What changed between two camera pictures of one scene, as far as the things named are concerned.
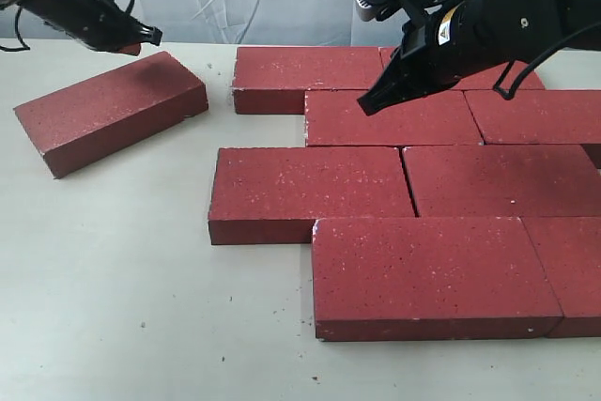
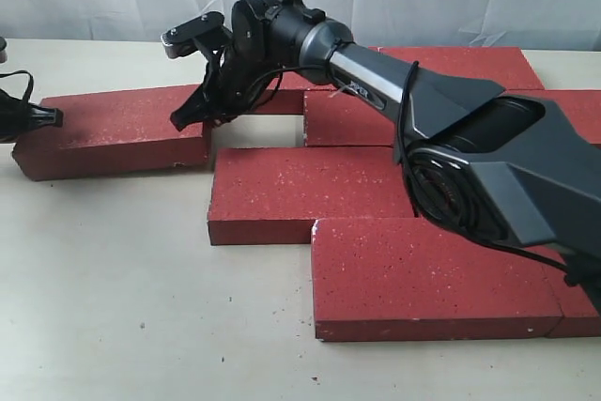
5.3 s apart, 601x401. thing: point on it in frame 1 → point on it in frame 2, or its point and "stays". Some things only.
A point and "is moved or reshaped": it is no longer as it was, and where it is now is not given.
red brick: x=94 y=115 is moved or reshaped
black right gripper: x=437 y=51 → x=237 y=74
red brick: x=336 y=118 stays
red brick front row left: x=407 y=278 stays
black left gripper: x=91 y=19 → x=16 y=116
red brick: x=273 y=195 stays
